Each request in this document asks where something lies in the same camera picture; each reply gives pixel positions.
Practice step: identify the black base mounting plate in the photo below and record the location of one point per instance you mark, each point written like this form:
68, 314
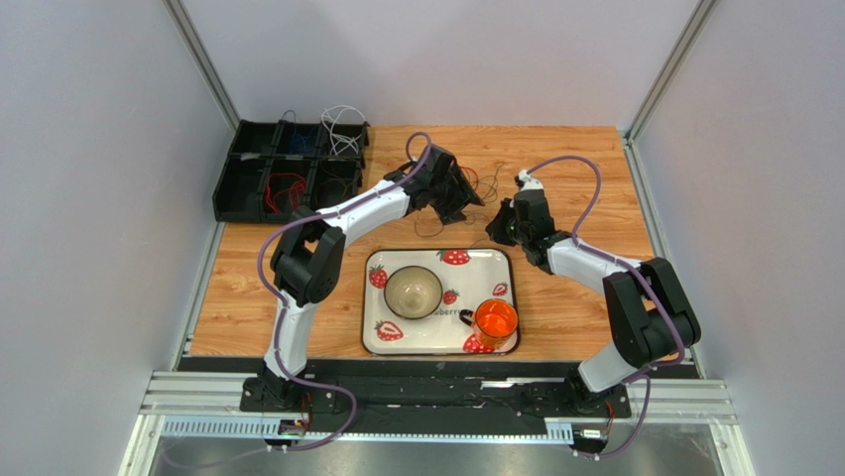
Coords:
441, 397

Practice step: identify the aluminium frame rail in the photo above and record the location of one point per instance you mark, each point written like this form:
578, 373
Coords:
197, 404

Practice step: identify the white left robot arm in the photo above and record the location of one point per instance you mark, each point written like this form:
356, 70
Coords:
309, 250

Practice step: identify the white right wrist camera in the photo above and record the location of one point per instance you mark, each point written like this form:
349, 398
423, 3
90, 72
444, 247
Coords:
525, 181

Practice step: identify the beige ceramic bowl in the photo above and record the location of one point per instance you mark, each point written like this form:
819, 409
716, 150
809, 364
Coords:
413, 292

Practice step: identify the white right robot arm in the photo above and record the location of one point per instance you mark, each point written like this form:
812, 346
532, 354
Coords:
649, 314

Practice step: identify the strawberry print white tray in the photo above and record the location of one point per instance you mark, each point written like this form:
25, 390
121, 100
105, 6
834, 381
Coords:
468, 277

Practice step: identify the black compartment storage bin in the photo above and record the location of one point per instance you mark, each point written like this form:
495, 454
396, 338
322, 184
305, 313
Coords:
271, 169

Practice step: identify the orange translucent mug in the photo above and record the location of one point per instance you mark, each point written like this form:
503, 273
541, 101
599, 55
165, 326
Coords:
493, 323

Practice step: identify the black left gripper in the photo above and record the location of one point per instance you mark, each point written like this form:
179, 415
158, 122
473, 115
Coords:
464, 195

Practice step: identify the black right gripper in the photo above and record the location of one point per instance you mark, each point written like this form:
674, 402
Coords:
511, 224

